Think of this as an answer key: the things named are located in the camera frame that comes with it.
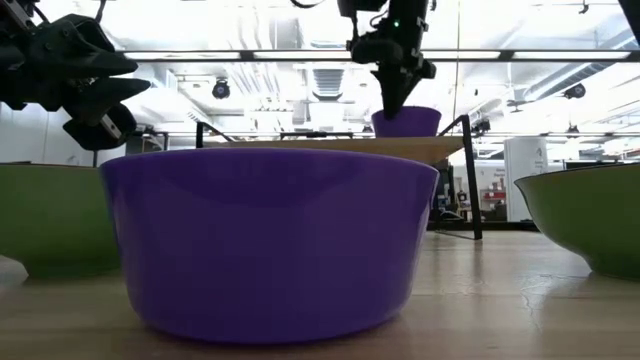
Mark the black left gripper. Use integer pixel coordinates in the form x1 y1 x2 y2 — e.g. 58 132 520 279
0 13 152 126

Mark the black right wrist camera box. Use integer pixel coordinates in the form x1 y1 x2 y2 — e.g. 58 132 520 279
337 0 389 19

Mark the small green ceramic bowl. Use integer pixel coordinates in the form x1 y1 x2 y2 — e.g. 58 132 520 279
0 162 121 280
513 162 640 281

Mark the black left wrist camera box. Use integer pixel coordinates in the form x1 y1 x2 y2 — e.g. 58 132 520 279
62 103 138 152

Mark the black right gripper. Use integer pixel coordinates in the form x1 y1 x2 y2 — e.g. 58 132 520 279
349 0 437 121

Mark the wooden shelf with black legs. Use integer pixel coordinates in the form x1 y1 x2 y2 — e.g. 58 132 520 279
194 113 484 241

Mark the black overhead light bar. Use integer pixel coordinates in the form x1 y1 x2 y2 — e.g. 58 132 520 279
122 48 640 64

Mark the white printed column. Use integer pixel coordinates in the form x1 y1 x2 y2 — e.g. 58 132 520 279
503 137 549 222

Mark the thin black hanging cord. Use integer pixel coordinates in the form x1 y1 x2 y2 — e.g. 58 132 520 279
453 0 462 121

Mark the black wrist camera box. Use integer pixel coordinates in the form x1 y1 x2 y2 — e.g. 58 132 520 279
62 103 138 152
337 0 389 19

